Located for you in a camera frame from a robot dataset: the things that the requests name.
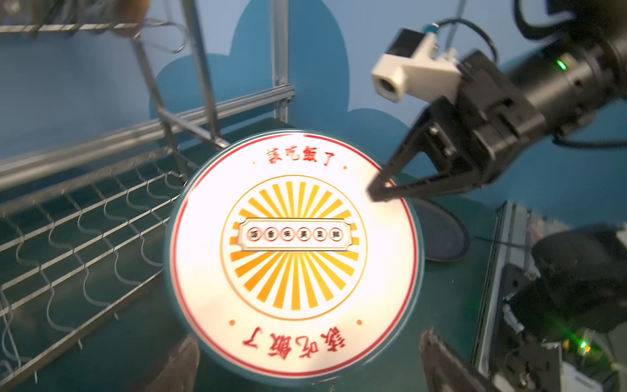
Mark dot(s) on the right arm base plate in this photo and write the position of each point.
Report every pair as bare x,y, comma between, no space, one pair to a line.
517,360

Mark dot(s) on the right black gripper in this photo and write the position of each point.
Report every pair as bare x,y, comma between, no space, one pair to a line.
470,142

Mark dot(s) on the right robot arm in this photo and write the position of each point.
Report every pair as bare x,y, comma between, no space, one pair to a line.
580,70

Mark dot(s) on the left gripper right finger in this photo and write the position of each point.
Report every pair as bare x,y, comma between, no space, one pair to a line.
445,370

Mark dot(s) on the right aluminium frame post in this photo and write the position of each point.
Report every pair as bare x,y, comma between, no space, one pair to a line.
279,33

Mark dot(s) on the dark navy plate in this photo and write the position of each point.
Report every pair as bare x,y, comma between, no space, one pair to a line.
445,236

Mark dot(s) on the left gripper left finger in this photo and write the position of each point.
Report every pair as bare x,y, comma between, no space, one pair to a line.
178,372

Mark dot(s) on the stainless steel dish rack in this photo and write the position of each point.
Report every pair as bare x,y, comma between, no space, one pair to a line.
128,17

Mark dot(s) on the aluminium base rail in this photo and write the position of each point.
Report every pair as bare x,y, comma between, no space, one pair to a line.
577,296

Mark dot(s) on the rear aluminium frame bar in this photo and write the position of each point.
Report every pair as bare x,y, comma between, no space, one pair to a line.
22,170

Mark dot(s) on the orange sunburst plate front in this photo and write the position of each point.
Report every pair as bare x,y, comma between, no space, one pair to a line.
282,265

